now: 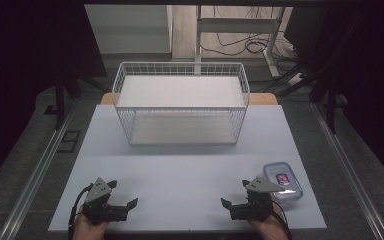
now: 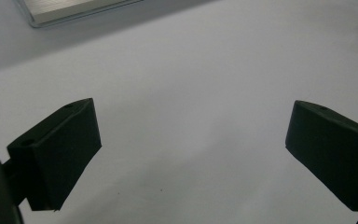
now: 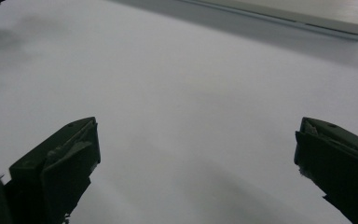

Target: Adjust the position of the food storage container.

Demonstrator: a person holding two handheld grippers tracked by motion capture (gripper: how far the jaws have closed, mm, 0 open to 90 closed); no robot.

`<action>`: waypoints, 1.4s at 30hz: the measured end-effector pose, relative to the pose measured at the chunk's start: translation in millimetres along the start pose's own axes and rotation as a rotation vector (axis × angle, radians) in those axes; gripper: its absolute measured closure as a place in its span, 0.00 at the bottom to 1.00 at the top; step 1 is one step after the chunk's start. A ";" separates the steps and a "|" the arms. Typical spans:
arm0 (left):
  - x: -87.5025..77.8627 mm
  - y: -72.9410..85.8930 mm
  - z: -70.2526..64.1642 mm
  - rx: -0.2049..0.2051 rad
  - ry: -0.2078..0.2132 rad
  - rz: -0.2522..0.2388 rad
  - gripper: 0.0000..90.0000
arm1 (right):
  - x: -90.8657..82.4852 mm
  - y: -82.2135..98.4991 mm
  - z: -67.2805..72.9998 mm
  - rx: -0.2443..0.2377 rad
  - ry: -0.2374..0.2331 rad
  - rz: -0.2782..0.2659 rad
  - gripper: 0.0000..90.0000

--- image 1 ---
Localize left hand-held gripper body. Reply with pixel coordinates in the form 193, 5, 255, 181
82, 177, 129, 225

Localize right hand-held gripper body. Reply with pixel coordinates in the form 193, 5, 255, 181
230, 176, 286, 222

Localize clear plastic lidded container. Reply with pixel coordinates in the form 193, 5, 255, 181
262, 161, 304, 204

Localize white wire basket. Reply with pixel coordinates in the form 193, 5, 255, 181
111, 61, 251, 147

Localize person's left hand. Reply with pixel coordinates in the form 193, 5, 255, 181
73, 207, 110, 240

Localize person's right hand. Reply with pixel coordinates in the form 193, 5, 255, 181
248, 205, 290, 240

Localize black metal stand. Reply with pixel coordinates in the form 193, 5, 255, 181
324, 74, 338, 135

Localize white power strip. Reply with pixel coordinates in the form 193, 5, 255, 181
287, 71, 305, 86

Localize dark curtain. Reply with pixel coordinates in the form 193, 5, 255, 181
0, 0, 108, 194
283, 5, 384, 193

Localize white cabinet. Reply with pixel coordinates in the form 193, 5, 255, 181
84, 4, 174, 55

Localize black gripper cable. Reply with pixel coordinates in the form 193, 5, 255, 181
271, 199, 293, 240
67, 184, 94, 240

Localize metal floor rail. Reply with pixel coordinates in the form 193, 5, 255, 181
0, 99, 78, 240
310, 102, 384, 240

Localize black floor cables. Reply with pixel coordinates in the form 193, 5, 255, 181
200, 6, 299, 64

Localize white metal desk frame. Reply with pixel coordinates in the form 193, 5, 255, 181
194, 5, 288, 78

